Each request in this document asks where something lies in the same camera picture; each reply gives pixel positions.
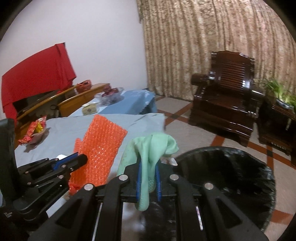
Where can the green potted plant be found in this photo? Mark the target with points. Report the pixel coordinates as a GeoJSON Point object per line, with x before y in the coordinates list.
{"type": "Point", "coordinates": [281, 91]}

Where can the red cloth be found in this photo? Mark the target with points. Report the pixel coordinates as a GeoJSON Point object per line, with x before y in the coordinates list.
{"type": "Point", "coordinates": [34, 74]}

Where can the black trash bin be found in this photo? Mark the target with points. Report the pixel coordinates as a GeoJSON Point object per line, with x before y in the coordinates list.
{"type": "Point", "coordinates": [231, 176]}

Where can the black television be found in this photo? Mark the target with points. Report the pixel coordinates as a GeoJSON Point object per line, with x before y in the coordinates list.
{"type": "Point", "coordinates": [30, 100]}

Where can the green rubber glove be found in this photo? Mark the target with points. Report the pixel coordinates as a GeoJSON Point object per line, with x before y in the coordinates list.
{"type": "Point", "coordinates": [150, 150]}

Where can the dark wooden side table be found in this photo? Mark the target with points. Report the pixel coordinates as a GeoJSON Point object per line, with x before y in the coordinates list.
{"type": "Point", "coordinates": [275, 125]}

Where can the orange bubble wrap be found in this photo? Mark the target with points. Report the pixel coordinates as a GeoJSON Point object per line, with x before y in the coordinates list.
{"type": "Point", "coordinates": [101, 143]}

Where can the tissue box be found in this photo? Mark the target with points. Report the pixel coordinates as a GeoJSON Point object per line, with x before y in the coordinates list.
{"type": "Point", "coordinates": [89, 109]}

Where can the glass fruit bowl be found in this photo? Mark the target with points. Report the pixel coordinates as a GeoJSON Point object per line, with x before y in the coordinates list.
{"type": "Point", "coordinates": [111, 98]}

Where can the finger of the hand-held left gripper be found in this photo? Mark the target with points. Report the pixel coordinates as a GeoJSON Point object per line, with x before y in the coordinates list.
{"type": "Point", "coordinates": [66, 160]}
{"type": "Point", "coordinates": [77, 161]}

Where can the large red snack packet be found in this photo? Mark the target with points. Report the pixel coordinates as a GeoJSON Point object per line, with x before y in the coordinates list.
{"type": "Point", "coordinates": [32, 126]}

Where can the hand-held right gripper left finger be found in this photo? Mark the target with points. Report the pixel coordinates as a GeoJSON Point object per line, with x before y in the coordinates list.
{"type": "Point", "coordinates": [138, 185]}

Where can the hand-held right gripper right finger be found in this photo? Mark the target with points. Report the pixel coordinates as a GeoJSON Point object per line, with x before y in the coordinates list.
{"type": "Point", "coordinates": [158, 185]}

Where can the light blue tablecloth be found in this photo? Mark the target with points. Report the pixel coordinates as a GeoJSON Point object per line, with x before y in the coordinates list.
{"type": "Point", "coordinates": [129, 102]}

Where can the grey snack bowl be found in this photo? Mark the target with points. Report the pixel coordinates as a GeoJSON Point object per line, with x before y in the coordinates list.
{"type": "Point", "coordinates": [38, 138]}

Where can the grey-blue tablecloth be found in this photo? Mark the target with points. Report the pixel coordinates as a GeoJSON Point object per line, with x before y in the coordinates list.
{"type": "Point", "coordinates": [62, 132]}

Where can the light wooden cabinet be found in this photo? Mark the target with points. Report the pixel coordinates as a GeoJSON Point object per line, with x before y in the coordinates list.
{"type": "Point", "coordinates": [76, 102]}

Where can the dark wooden armchair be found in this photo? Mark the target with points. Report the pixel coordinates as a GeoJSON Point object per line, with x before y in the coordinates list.
{"type": "Point", "coordinates": [222, 102]}

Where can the small red snack packet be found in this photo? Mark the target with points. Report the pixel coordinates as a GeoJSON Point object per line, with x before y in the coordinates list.
{"type": "Point", "coordinates": [25, 139]}

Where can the white crumpled paper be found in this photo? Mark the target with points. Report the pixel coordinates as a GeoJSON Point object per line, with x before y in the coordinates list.
{"type": "Point", "coordinates": [61, 157]}
{"type": "Point", "coordinates": [168, 160]}

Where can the yellow snack packet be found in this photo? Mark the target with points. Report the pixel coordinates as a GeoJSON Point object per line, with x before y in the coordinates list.
{"type": "Point", "coordinates": [39, 128]}

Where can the beige patterned curtain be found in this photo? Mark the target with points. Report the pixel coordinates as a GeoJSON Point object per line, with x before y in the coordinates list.
{"type": "Point", "coordinates": [208, 30]}

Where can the red woven basket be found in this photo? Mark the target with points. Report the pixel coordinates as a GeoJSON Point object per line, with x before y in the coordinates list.
{"type": "Point", "coordinates": [84, 86]}

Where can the red apple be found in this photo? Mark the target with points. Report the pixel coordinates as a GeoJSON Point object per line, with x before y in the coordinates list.
{"type": "Point", "coordinates": [106, 89]}
{"type": "Point", "coordinates": [113, 91]}

